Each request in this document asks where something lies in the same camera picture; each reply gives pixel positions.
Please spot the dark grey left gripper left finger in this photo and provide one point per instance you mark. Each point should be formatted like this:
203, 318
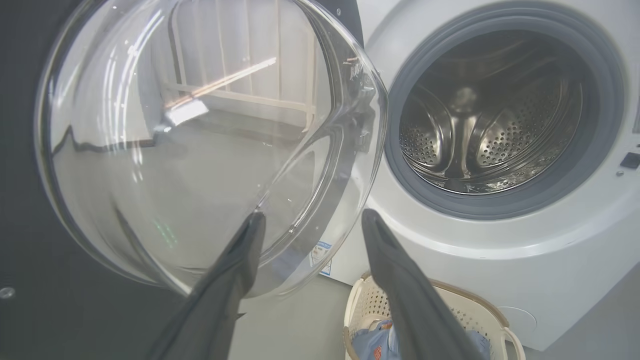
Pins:
215, 310

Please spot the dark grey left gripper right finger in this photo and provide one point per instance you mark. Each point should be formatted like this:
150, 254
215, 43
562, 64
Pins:
415, 310

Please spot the blue bear-print garment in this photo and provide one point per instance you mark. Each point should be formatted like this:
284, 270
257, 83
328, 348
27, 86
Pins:
370, 342
480, 347

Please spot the glass washing machine door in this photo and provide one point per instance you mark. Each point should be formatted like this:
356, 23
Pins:
25, 200

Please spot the white front-load washing machine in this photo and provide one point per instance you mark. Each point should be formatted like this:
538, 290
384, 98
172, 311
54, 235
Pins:
500, 260

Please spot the stainless steel washing machine drum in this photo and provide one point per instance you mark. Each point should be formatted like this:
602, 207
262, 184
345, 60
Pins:
475, 140

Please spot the black door latch socket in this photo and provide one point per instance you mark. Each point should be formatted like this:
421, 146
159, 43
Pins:
631, 160

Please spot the cream perforated laundry basket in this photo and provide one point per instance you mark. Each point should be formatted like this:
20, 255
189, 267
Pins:
467, 310

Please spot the round white filter cover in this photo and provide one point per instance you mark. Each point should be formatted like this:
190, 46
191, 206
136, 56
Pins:
520, 320

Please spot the blue energy label sticker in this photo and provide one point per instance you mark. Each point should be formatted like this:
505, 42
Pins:
320, 252

